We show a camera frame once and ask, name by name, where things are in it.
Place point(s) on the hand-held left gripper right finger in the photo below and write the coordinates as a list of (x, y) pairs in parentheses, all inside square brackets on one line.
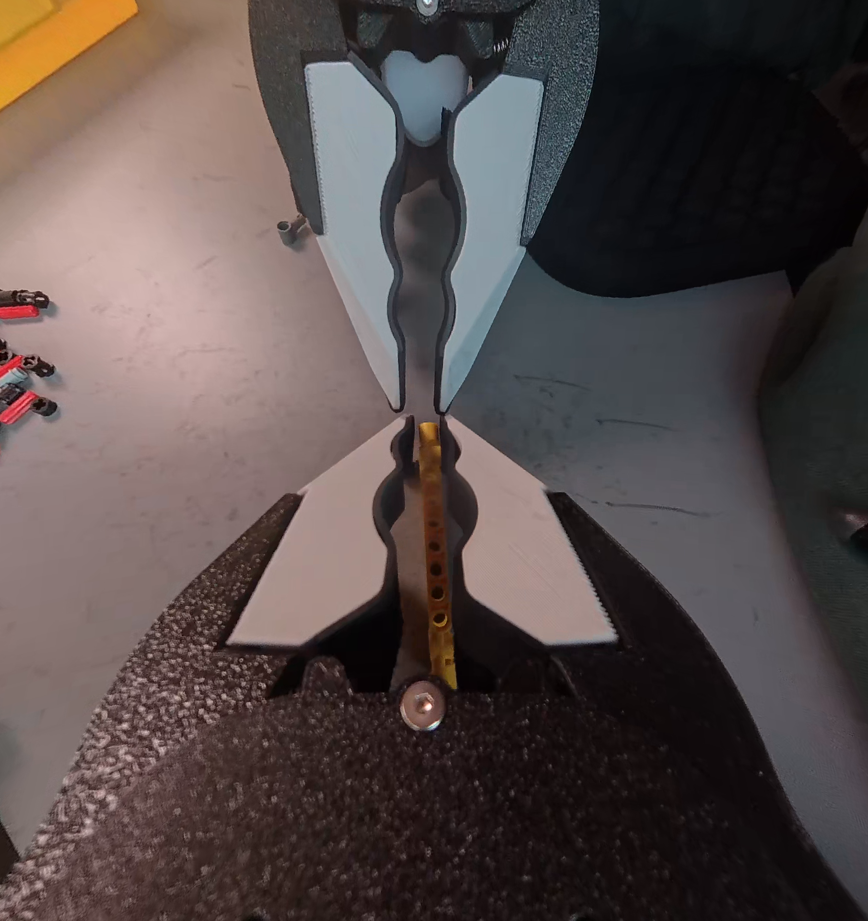
[(535, 568)]

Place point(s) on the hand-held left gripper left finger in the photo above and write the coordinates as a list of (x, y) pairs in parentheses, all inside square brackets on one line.
[(319, 568)]

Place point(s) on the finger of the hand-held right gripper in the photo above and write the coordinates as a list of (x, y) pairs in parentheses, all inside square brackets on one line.
[(351, 180), (495, 180)]

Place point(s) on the small grey lego connector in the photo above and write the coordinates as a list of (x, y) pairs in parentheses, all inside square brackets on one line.
[(290, 232)]

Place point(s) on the yellow lego beam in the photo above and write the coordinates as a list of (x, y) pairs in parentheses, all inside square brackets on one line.
[(434, 561)]

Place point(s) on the pile of small lego pins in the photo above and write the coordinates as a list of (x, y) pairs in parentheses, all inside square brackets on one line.
[(9, 360)]

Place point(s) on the black quilted pad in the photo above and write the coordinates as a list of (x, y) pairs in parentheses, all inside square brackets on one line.
[(693, 180)]

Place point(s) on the yellow plastic bin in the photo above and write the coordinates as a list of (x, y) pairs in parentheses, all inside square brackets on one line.
[(38, 50)]

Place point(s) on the person's green sweatshirt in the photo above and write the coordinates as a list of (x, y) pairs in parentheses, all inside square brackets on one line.
[(837, 432)]

